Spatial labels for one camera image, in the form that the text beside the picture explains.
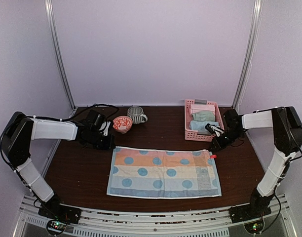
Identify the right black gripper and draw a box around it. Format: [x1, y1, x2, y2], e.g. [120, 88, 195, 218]
[209, 127, 244, 151]

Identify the light blue towel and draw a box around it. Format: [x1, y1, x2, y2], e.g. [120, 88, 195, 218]
[189, 120, 219, 133]

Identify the pink plastic basket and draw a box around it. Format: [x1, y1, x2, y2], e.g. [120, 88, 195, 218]
[184, 99, 225, 142]

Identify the blue patterned towel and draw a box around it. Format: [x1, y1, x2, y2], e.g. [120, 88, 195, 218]
[107, 146, 222, 199]

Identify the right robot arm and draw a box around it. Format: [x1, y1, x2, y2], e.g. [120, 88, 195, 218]
[205, 106, 302, 220]

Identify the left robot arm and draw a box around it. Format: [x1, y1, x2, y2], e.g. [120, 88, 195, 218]
[0, 110, 114, 219]

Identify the grey green rolled towel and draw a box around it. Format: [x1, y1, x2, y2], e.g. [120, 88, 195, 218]
[191, 111, 215, 122]

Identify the red patterned bowl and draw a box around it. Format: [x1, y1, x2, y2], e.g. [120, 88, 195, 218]
[113, 116, 133, 134]

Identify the pink folded towel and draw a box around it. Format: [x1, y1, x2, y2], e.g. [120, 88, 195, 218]
[189, 104, 216, 114]

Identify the striped ceramic mug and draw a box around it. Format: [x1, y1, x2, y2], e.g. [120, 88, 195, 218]
[127, 106, 148, 124]

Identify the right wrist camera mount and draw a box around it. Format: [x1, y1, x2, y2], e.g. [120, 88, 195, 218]
[205, 123, 225, 137]

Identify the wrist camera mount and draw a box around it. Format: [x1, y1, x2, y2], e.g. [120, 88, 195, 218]
[99, 121, 111, 136]
[205, 123, 225, 137]

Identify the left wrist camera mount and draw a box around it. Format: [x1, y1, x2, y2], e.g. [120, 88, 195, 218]
[99, 121, 111, 136]

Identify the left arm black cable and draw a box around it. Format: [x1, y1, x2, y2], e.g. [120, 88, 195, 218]
[32, 103, 119, 123]

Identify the right aluminium frame post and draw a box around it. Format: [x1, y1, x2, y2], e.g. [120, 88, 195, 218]
[232, 0, 264, 109]

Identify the aluminium frame post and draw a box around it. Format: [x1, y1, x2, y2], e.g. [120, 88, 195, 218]
[44, 0, 76, 110]
[232, 0, 264, 109]

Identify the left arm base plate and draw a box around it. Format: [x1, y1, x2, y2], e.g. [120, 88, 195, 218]
[38, 202, 81, 224]

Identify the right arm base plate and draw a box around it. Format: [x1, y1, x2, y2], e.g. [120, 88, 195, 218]
[228, 204, 271, 223]

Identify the front aluminium rail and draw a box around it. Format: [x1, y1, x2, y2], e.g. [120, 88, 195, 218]
[19, 194, 290, 237]

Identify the left aluminium frame post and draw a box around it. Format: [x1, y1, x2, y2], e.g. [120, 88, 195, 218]
[44, 0, 76, 110]

